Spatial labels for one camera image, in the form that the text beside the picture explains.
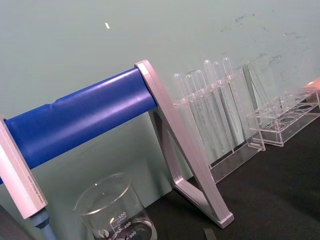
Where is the black table cloth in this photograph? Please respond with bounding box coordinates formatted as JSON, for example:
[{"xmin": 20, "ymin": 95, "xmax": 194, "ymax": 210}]
[{"xmin": 139, "ymin": 101, "xmax": 320, "ymax": 240}]

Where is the clear acrylic pipette rack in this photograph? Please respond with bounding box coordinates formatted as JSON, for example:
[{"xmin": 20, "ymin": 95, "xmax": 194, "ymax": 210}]
[{"xmin": 171, "ymin": 61, "xmax": 267, "ymax": 184}]

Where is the blue grey pipette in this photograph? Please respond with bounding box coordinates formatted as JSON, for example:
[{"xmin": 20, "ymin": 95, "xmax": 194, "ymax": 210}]
[{"xmin": 29, "ymin": 208, "xmax": 57, "ymax": 240}]

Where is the clear glass beaker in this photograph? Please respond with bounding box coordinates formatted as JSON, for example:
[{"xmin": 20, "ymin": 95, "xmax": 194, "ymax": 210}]
[{"xmin": 72, "ymin": 172, "xmax": 159, "ymax": 240}]

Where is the clear acrylic tube rack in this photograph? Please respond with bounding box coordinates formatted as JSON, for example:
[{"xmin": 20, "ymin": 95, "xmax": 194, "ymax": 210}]
[{"xmin": 245, "ymin": 87, "xmax": 320, "ymax": 148}]

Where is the silver pipette stand blue bar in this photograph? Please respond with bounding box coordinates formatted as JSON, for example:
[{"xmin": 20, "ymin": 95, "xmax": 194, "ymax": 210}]
[{"xmin": 0, "ymin": 59, "xmax": 235, "ymax": 229}]

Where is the person's hand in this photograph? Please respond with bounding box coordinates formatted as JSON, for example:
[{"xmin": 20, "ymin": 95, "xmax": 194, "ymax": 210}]
[{"xmin": 304, "ymin": 77, "xmax": 320, "ymax": 91}]

